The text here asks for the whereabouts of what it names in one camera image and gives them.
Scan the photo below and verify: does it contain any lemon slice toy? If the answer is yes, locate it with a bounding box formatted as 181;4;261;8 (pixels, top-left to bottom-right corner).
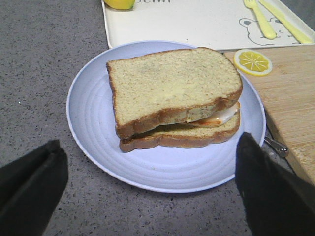
233;49;273;76

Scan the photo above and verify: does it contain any front yellow lemon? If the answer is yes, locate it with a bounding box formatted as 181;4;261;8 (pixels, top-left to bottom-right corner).
104;0;135;10

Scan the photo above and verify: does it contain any light blue round plate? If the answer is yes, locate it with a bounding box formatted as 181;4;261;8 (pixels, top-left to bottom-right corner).
66;41;266;193

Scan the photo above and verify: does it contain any bread slice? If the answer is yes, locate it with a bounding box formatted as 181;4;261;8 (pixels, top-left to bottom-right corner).
120;112;241;152
106;47;243;139

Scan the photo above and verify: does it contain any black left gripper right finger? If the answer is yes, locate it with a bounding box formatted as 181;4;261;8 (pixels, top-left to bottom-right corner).
235;132;315;236

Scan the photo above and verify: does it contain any yellow plastic fork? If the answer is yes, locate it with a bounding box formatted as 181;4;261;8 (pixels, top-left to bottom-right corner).
243;0;277;39

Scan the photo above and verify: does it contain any fried egg toy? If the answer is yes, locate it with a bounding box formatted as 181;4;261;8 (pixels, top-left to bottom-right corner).
184;102;240;128

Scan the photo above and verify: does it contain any wooden cutting board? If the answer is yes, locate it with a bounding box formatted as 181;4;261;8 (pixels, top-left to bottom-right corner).
245;45;315;184

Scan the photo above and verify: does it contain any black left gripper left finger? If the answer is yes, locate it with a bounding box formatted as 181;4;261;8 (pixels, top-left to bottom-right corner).
0;140;68;236

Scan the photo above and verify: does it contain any white rectangular tray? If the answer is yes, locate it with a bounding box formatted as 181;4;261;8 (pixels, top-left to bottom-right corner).
101;0;315;52

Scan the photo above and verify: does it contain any yellow plastic knife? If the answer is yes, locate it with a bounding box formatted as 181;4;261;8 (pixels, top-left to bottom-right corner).
259;0;313;44

